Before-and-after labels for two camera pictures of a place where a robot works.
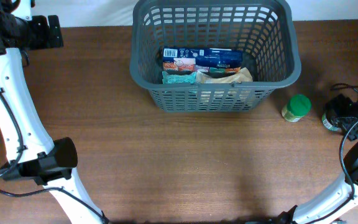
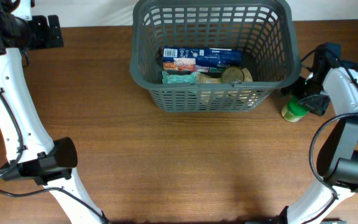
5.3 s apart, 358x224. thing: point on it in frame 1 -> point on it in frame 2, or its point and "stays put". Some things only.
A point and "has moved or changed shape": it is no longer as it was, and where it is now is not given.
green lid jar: [298, 107] stays put
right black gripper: [337, 104] -> [317, 106]
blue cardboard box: [202, 59] stays put
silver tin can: [327, 124] has moved or changed shape
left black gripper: [41, 22] stays put
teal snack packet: [178, 79] stays put
